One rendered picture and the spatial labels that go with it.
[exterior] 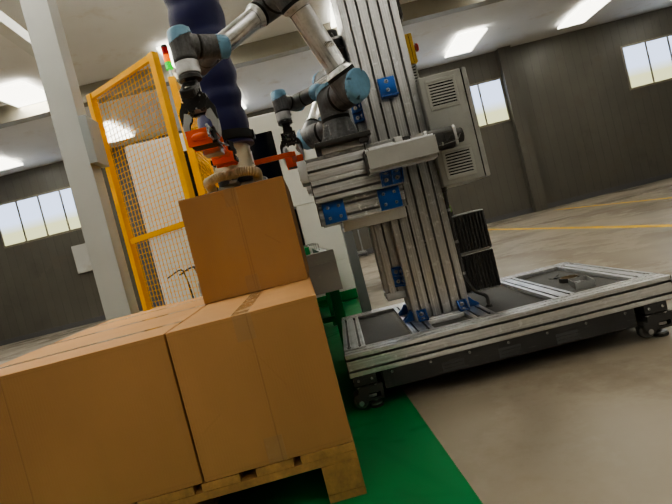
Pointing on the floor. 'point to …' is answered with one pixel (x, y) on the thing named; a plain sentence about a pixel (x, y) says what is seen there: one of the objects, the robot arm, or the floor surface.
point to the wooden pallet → (348, 472)
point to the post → (356, 270)
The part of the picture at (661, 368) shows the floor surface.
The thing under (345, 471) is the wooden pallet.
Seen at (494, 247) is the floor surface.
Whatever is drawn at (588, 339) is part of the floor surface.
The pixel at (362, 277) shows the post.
